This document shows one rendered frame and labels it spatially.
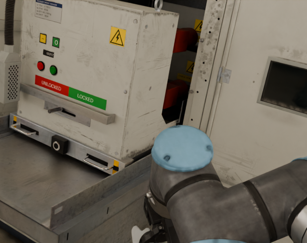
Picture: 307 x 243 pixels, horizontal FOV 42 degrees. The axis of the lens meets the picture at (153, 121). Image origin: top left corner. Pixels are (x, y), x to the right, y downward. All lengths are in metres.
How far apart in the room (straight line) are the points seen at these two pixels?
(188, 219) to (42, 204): 0.69
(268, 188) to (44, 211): 0.73
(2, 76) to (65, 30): 0.27
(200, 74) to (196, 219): 0.97
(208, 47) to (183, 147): 0.89
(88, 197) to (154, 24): 0.54
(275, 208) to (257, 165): 0.89
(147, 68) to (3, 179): 0.55
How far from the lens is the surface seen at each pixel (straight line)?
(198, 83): 1.48
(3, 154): 1.45
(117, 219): 1.33
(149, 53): 1.24
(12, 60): 1.43
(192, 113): 1.51
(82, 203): 1.14
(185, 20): 2.17
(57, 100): 1.36
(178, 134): 0.60
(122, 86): 1.22
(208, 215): 0.55
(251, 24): 1.37
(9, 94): 1.45
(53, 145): 1.42
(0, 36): 1.73
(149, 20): 1.20
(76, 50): 1.32
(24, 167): 1.37
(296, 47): 1.34
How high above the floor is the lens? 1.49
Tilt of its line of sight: 20 degrees down
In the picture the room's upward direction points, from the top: 10 degrees clockwise
